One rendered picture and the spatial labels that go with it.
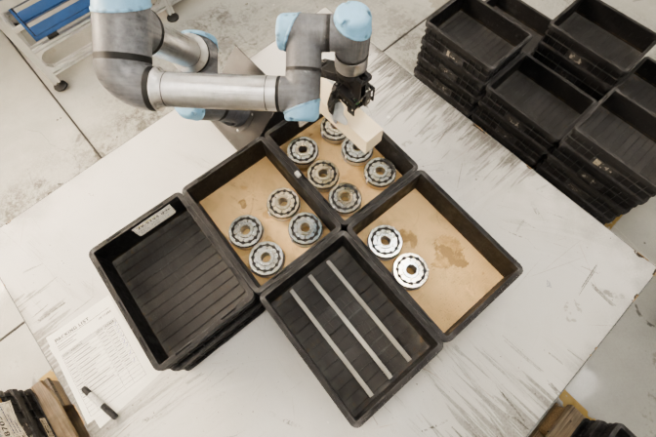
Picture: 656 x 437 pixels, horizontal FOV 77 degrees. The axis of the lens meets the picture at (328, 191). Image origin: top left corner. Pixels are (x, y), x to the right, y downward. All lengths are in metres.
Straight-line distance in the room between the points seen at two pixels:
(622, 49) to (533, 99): 0.47
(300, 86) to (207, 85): 0.19
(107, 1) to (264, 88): 0.35
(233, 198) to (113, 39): 0.60
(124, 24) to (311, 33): 0.38
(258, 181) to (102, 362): 0.71
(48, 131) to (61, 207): 1.26
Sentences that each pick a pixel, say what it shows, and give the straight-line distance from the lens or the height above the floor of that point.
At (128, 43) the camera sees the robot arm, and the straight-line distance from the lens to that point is 0.98.
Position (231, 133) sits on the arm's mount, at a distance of 1.53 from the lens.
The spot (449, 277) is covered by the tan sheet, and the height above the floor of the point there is 0.83.
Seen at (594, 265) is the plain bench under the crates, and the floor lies 0.70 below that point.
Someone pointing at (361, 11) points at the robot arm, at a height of 1.44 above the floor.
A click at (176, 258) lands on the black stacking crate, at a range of 1.33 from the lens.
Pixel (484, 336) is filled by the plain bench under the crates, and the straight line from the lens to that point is 1.41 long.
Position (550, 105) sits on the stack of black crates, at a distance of 2.27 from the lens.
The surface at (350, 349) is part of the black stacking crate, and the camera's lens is 1.20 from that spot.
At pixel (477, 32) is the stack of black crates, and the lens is 2.29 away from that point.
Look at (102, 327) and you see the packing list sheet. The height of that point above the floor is 0.70.
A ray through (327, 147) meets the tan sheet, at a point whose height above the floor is 0.83.
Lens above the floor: 2.03
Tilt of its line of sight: 66 degrees down
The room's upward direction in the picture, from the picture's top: 3 degrees counter-clockwise
